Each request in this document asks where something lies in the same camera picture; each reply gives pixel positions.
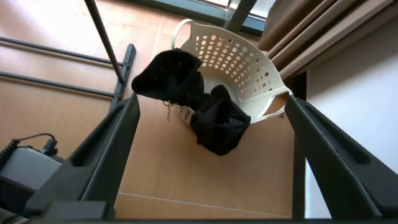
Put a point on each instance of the window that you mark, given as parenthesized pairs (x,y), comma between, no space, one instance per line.
(241,15)

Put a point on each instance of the heap of black clothes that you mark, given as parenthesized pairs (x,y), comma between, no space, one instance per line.
(217,124)

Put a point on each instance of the brown curtain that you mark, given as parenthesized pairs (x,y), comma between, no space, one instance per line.
(295,31)

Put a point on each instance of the black clothes rack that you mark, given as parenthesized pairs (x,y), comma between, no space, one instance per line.
(124,68)

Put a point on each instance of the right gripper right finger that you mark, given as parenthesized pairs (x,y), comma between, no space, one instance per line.
(348,183)

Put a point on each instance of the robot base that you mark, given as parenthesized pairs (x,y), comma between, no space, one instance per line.
(28,168)

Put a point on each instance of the white laundry basket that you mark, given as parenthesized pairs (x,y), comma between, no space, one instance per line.
(230,74)

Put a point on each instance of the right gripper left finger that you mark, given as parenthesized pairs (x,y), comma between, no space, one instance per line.
(102,155)

